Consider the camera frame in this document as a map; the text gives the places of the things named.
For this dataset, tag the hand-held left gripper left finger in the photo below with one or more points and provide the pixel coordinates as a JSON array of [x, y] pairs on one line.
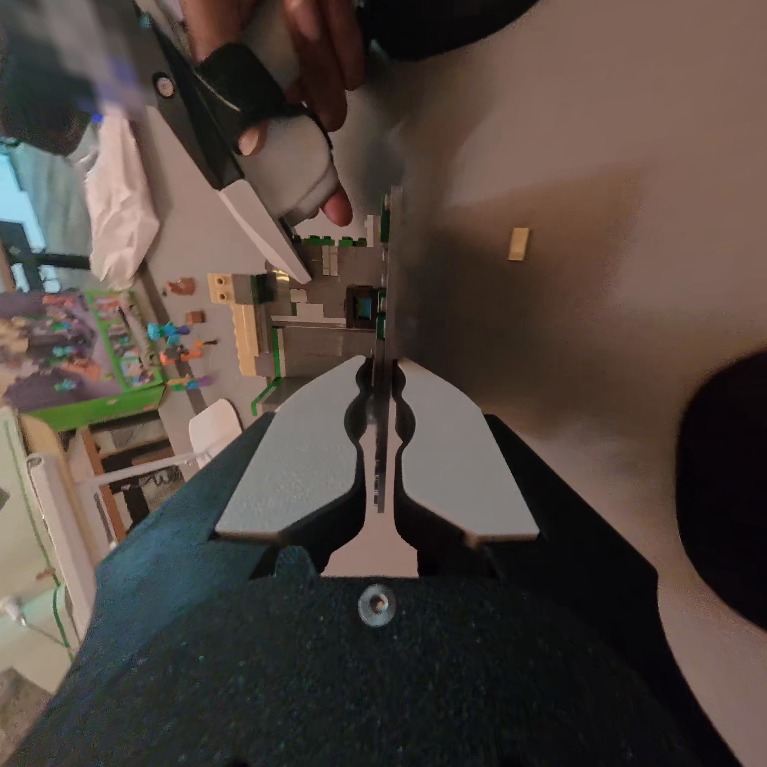
[[293, 473]]

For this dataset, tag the tan tile brick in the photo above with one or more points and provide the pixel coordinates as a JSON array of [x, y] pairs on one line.
[[519, 244]]

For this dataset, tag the white crumpled plastic bag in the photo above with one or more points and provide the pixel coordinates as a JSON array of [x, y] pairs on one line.
[[120, 204]]

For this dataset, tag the yellow purple toy figure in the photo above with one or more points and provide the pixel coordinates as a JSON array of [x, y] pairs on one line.
[[192, 382]]

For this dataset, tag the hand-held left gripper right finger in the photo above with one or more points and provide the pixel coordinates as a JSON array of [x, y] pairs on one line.
[[467, 473]]

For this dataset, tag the orange toy figure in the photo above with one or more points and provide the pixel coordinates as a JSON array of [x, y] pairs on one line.
[[180, 355]]

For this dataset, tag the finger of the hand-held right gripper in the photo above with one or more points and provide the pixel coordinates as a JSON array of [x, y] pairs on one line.
[[257, 221]]

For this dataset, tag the grey tan toy brick build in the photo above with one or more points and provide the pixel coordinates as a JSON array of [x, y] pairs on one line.
[[323, 335]]

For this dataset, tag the brown toy brick piece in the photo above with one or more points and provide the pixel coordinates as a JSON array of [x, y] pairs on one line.
[[180, 286], [195, 317]]

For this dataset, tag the person's right hand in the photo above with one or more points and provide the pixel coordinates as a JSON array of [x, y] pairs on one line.
[[323, 54]]

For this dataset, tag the grey desk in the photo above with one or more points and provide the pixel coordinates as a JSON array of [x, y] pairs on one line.
[[599, 180]]

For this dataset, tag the colourful toy set box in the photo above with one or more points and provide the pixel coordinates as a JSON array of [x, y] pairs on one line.
[[78, 353]]

